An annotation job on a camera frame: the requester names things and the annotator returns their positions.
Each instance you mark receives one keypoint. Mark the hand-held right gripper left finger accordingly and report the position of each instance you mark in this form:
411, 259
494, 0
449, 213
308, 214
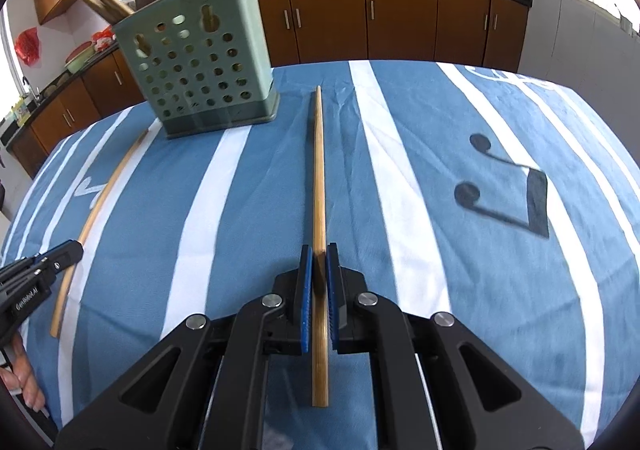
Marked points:
305, 300

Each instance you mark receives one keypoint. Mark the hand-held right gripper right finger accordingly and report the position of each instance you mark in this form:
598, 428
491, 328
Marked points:
334, 300

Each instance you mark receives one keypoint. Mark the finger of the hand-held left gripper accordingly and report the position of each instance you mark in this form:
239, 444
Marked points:
55, 255

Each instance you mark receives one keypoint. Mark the green perforated utensil holder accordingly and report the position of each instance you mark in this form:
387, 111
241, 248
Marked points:
200, 80

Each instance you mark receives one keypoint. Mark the person's left hand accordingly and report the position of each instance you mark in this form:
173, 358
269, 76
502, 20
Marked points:
27, 380

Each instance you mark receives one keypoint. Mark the yellow blue detergent bottle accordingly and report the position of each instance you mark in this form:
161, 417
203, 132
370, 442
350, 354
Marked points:
20, 110

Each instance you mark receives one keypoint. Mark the metal sink faucet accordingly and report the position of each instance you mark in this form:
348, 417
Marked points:
31, 88

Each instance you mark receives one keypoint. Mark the blue white striped tablecloth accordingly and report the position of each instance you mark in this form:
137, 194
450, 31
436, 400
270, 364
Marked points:
425, 155

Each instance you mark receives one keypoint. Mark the green basin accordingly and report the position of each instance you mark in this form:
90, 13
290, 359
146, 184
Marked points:
79, 60

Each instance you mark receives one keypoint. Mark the red plastic bag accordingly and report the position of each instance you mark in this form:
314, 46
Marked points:
103, 38

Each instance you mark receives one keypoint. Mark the wooden lower kitchen cabinets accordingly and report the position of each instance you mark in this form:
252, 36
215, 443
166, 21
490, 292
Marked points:
400, 20

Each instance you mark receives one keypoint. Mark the red wall decoration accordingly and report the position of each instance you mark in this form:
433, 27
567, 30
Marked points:
27, 46

